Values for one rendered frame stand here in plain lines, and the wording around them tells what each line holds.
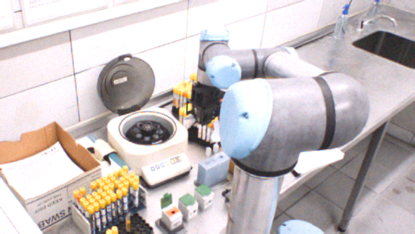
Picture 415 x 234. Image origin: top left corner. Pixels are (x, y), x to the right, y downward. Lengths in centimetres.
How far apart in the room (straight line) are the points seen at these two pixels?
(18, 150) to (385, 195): 227
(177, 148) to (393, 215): 176
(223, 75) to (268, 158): 38
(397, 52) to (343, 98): 231
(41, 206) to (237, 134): 76
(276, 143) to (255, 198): 15
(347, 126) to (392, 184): 247
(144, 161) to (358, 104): 86
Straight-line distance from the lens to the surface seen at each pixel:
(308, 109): 62
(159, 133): 146
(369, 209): 285
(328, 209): 275
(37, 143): 148
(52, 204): 126
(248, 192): 73
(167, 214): 122
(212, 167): 135
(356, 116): 66
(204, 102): 116
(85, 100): 158
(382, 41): 297
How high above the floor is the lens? 185
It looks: 35 degrees down
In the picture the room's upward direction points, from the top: 3 degrees clockwise
